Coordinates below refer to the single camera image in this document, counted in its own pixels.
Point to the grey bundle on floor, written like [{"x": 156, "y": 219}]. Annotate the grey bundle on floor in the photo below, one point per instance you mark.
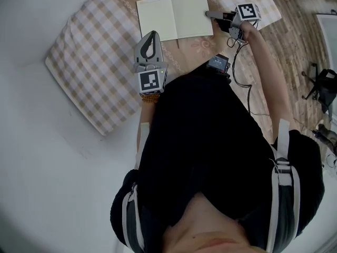
[{"x": 327, "y": 137}]

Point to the black office chair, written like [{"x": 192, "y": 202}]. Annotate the black office chair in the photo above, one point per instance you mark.
[{"x": 325, "y": 86}]

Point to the person's black shirt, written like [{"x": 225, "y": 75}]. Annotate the person's black shirt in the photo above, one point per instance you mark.
[{"x": 200, "y": 141}]

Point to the person's chin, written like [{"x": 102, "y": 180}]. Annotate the person's chin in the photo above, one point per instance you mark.
[{"x": 210, "y": 231}]

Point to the person's left forearm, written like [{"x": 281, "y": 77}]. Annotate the person's left forearm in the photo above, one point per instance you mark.
[{"x": 146, "y": 115}]

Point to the white cabinet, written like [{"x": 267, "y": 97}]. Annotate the white cabinet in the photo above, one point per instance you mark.
[{"x": 329, "y": 33}]

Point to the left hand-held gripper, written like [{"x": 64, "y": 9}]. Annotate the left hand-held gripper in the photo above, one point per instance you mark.
[{"x": 150, "y": 80}]

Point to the black display device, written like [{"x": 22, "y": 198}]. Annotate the black display device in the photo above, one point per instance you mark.
[{"x": 218, "y": 62}]

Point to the cream notebook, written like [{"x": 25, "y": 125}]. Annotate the cream notebook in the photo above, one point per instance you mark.
[{"x": 192, "y": 14}]

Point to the person's right forearm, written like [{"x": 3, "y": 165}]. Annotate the person's right forearm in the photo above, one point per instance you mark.
[{"x": 266, "y": 75}]

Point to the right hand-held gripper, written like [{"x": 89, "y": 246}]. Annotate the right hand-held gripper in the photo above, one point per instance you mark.
[{"x": 247, "y": 12}]

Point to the checkered floral beige mattress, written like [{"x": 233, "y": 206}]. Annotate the checkered floral beige mattress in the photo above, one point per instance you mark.
[{"x": 100, "y": 62}]

